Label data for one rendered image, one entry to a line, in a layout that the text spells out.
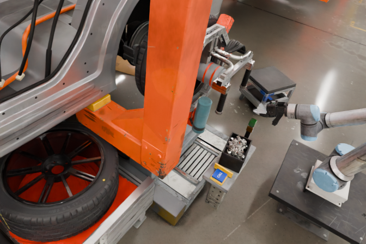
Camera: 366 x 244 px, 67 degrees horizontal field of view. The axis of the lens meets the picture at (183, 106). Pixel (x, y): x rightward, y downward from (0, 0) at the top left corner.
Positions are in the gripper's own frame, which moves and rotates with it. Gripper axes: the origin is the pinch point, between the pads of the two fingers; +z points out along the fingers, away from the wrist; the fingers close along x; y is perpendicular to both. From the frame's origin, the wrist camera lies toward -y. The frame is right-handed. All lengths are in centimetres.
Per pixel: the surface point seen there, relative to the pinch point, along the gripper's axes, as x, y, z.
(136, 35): 14, 61, 65
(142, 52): 32, 55, 48
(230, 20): -12, 56, 13
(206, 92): -5.8, 9.8, 36.3
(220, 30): -1, 54, 14
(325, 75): -223, -83, -14
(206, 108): 19.8, 12.8, 22.6
